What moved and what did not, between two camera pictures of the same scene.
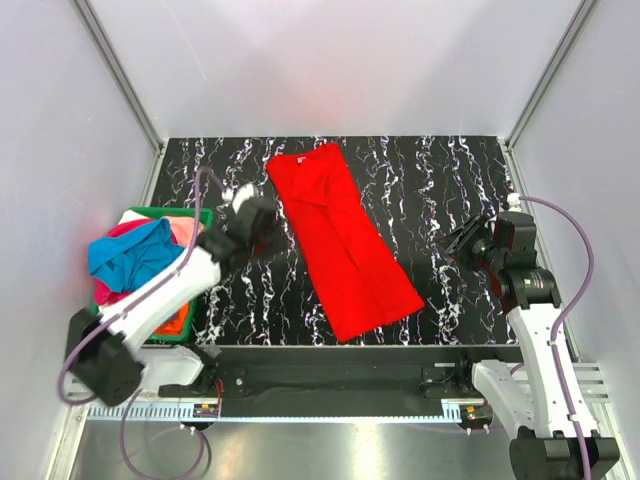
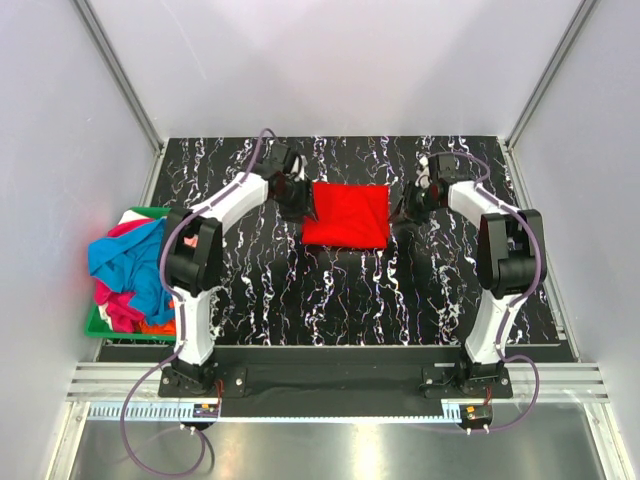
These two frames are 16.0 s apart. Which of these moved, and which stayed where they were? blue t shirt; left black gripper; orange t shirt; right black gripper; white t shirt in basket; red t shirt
Moved: right black gripper; left black gripper; red t shirt
Stayed: orange t shirt; white t shirt in basket; blue t shirt
